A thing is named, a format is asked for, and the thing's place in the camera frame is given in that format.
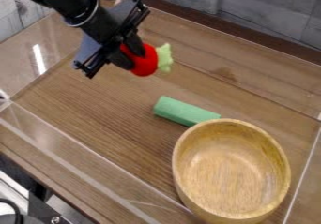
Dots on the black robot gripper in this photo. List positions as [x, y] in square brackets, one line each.
[109, 27]

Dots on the red plush strawberry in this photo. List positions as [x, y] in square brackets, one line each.
[156, 60]

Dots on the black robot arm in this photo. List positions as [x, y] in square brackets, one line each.
[73, 10]

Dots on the green foam block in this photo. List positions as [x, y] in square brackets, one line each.
[180, 112]

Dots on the wooden bowl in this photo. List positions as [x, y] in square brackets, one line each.
[230, 172]

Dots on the clear acrylic enclosure wall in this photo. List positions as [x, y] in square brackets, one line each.
[93, 185]

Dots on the black metal mount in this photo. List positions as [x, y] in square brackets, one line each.
[41, 211]

